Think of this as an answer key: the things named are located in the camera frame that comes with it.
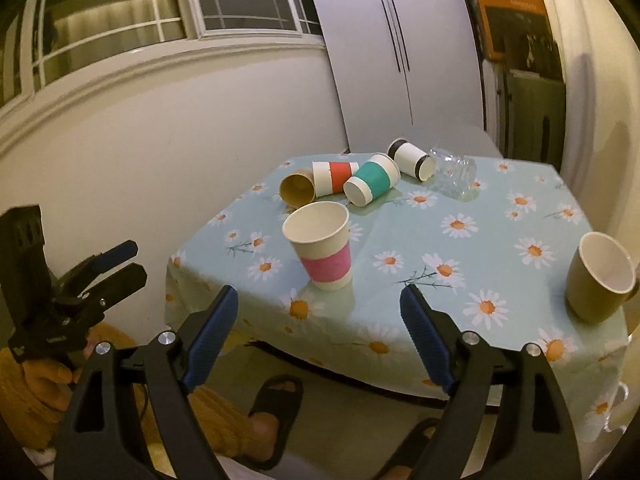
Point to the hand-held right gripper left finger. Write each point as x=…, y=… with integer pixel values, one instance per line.
x=216, y=332

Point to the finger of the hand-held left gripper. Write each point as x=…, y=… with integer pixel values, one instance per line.
x=122, y=282
x=117, y=251

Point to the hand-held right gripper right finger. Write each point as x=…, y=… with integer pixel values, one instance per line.
x=425, y=340

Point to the teal band paper cup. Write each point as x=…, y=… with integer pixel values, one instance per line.
x=372, y=180

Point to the black band paper cup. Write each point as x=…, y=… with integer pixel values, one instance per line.
x=410, y=157

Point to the red band paper cup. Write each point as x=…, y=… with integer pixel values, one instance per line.
x=325, y=177

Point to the pink band paper cup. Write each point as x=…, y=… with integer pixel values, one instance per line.
x=322, y=255

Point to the clear plastic cup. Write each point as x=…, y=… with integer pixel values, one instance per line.
x=452, y=172

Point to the person's left hand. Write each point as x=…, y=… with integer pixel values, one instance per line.
x=60, y=377

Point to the person's left leg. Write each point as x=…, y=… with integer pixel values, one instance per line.
x=215, y=425

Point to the black slipper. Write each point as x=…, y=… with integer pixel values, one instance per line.
x=280, y=410
x=407, y=447

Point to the daisy print tablecloth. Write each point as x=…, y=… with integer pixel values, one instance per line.
x=450, y=240

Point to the olive ceramic mug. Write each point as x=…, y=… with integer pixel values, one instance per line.
x=595, y=285

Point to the white framed window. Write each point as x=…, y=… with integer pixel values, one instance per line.
x=150, y=15

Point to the white cabinet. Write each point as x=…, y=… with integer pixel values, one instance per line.
x=525, y=110

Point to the grey wardrobe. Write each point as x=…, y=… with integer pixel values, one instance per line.
x=390, y=45

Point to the orange cardboard box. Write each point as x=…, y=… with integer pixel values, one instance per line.
x=510, y=15

